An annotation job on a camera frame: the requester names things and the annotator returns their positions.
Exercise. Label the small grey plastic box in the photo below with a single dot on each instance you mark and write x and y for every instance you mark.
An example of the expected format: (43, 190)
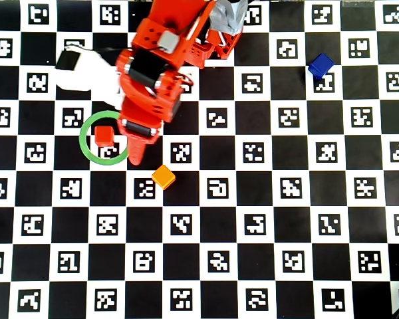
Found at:
(169, 41)

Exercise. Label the orange cube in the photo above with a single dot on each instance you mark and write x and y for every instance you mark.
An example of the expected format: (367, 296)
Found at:
(163, 177)

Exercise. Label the grey duct tape wad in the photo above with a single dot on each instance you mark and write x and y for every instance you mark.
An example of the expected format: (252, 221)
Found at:
(227, 15)

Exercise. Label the red robot base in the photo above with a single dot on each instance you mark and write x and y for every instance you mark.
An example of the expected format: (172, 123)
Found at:
(219, 46)

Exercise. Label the red robot arm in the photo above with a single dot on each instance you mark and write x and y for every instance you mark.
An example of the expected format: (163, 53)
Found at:
(173, 16)

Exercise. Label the red cube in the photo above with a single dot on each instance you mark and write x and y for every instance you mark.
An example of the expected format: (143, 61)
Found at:
(103, 135)

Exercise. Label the blue cube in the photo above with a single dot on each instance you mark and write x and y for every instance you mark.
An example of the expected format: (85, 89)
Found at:
(320, 64)

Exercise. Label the clear adhesive tape strip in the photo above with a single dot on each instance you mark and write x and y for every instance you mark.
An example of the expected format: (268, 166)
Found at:
(359, 3)

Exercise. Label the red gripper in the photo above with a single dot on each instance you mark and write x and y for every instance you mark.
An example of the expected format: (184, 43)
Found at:
(139, 128)

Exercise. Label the black white marker checkerboard mat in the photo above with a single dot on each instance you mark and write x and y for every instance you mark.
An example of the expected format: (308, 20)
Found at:
(199, 232)

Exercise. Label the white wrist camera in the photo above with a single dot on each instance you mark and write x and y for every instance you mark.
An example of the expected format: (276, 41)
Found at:
(93, 73)

